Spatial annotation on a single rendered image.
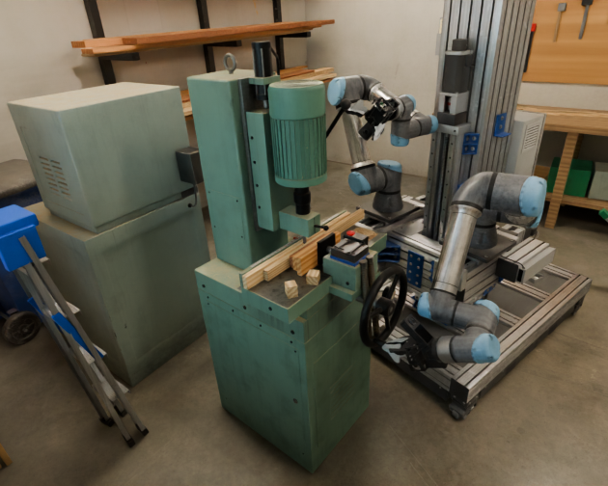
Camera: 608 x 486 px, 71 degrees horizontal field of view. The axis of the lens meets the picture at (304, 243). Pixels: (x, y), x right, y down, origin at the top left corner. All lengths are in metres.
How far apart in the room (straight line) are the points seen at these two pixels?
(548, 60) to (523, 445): 3.18
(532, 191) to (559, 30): 3.11
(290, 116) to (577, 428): 1.86
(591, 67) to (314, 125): 3.32
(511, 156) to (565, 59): 2.29
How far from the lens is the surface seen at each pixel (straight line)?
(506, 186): 1.38
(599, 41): 4.37
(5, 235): 1.63
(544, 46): 4.42
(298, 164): 1.36
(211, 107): 1.53
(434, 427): 2.21
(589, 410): 2.52
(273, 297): 1.38
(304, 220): 1.47
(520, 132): 2.16
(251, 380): 1.90
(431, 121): 1.89
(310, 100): 1.32
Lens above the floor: 1.70
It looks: 29 degrees down
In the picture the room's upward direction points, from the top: 3 degrees counter-clockwise
